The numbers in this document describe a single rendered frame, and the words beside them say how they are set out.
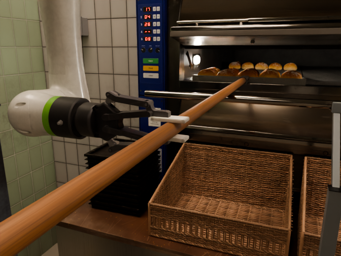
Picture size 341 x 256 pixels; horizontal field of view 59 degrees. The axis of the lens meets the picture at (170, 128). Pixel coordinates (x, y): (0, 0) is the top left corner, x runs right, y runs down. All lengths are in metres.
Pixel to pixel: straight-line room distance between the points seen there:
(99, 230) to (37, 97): 0.82
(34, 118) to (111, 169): 0.37
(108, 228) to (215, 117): 0.75
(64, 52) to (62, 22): 0.07
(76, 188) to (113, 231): 1.08
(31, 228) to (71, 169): 1.86
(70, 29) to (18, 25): 1.17
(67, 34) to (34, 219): 0.59
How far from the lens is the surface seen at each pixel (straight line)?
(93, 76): 1.87
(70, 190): 0.34
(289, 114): 1.55
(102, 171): 0.38
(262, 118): 1.55
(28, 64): 2.01
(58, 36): 0.83
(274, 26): 1.38
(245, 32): 1.38
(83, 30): 1.83
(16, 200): 2.07
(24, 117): 0.74
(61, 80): 0.83
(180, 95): 1.22
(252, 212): 1.55
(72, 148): 2.08
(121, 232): 1.40
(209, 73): 1.62
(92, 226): 1.46
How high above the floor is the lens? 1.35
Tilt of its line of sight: 15 degrees down
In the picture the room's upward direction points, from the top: straight up
